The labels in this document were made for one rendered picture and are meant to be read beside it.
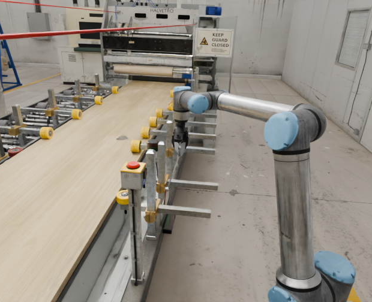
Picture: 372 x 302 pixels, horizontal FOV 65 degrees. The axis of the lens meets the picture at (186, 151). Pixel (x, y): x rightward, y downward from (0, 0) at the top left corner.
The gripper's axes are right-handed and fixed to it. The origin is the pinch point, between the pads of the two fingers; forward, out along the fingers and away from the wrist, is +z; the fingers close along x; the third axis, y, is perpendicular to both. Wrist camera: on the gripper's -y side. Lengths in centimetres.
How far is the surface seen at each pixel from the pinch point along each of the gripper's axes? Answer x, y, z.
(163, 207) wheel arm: 2.8, -30.3, 14.5
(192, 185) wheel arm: -8.3, -5.8, 15.3
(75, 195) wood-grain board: 44, -34, 10
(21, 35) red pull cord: 13, -97, -64
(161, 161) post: 7.9, -10.4, 0.0
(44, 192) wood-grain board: 60, -34, 10
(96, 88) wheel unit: 118, 164, 3
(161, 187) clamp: 7.7, -13.1, 13.9
